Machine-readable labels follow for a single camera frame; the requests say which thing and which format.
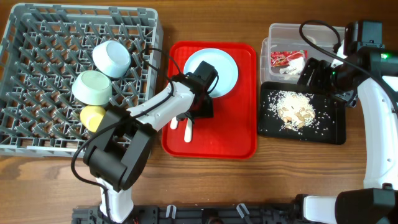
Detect white napkin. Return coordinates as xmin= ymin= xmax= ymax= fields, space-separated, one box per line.
xmin=279 ymin=57 xmax=305 ymax=75

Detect white plastic spoon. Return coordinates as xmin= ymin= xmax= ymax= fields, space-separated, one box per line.
xmin=184 ymin=119 xmax=193 ymax=143

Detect white plastic fork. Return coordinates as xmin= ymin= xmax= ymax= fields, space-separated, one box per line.
xmin=170 ymin=117 xmax=178 ymax=129

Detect rice and food scraps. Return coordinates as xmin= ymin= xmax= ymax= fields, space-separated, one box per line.
xmin=265 ymin=90 xmax=331 ymax=136

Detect large light blue plate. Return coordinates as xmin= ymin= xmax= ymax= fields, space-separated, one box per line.
xmin=183 ymin=48 xmax=239 ymax=98

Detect red ketchup sachet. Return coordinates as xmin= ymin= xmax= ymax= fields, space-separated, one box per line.
xmin=270 ymin=50 xmax=308 ymax=67

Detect small light blue bowl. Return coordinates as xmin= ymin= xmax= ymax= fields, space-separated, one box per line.
xmin=92 ymin=40 xmax=131 ymax=78

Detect yellow plastic cup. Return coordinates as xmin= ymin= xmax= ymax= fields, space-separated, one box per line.
xmin=80 ymin=105 xmax=106 ymax=133

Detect light green bowl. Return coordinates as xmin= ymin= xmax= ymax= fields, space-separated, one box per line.
xmin=72 ymin=70 xmax=112 ymax=106

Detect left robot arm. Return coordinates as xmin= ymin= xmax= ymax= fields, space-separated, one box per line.
xmin=83 ymin=61 xmax=218 ymax=223

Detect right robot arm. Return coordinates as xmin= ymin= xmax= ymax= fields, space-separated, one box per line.
xmin=295 ymin=20 xmax=397 ymax=223

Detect black waste tray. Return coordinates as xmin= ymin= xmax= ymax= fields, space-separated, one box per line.
xmin=257 ymin=82 xmax=346 ymax=145

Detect grey dishwasher rack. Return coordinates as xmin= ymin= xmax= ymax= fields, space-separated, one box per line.
xmin=1 ymin=3 xmax=163 ymax=157

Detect red plastic tray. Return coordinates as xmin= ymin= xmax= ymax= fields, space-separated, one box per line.
xmin=162 ymin=40 xmax=257 ymax=159

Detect clear plastic bin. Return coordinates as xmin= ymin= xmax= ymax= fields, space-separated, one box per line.
xmin=259 ymin=23 xmax=338 ymax=83

